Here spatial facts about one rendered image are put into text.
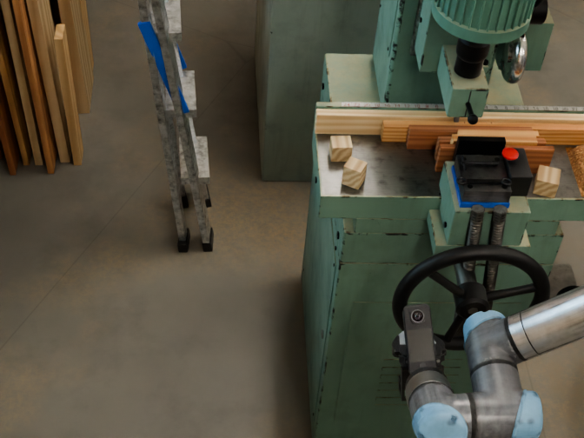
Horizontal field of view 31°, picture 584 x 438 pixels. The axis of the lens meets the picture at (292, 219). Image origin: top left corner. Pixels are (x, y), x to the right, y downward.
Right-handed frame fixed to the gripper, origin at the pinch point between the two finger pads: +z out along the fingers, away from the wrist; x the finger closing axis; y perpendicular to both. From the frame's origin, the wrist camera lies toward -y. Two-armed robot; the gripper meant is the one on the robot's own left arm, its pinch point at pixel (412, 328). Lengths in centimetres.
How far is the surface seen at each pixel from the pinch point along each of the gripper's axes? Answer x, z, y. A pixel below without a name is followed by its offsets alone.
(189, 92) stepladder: -46, 100, -26
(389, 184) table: -2.1, 18.7, -21.7
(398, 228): -0.3, 20.0, -12.6
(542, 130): 29, 29, -29
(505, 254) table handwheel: 15.9, -1.7, -14.2
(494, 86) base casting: 26, 63, -32
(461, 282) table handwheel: 10.1, 7.7, -5.5
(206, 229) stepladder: -45, 112, 16
